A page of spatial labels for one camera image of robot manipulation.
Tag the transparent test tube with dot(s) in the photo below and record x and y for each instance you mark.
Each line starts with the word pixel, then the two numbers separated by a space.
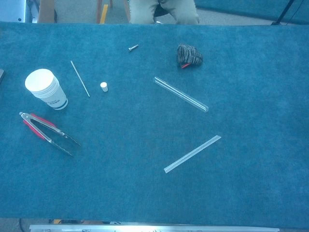
pixel 181 94

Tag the small white cylinder cap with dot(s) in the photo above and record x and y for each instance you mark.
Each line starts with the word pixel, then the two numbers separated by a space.
pixel 104 87

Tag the frosted translucent plastic strip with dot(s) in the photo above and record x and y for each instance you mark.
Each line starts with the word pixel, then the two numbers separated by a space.
pixel 192 154

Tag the striped grey folded cloth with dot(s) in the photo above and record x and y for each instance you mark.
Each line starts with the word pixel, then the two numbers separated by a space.
pixel 189 55

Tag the metal bolt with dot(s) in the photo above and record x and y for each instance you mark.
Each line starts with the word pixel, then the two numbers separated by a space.
pixel 133 47

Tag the blue table cloth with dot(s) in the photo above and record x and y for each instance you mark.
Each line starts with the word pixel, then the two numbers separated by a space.
pixel 144 193

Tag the thin metal rod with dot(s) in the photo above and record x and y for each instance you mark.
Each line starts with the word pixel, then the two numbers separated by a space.
pixel 80 78

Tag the person in beige trousers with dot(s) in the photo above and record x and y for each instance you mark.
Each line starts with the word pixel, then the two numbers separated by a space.
pixel 144 12

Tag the white paper cup stack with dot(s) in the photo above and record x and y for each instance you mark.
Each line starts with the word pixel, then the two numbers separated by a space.
pixel 46 89

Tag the brown wooden leg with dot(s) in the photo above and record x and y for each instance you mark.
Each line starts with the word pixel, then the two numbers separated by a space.
pixel 99 12

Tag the blue cloth background table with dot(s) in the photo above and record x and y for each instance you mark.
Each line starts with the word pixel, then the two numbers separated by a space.
pixel 241 6

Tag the brown wooden board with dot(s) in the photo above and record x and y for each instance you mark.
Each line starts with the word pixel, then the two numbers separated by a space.
pixel 46 10

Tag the aluminium rail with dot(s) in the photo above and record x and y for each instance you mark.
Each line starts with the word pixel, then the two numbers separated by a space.
pixel 154 228

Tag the silver metal frame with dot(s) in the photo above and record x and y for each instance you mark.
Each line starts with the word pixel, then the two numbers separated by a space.
pixel 14 10

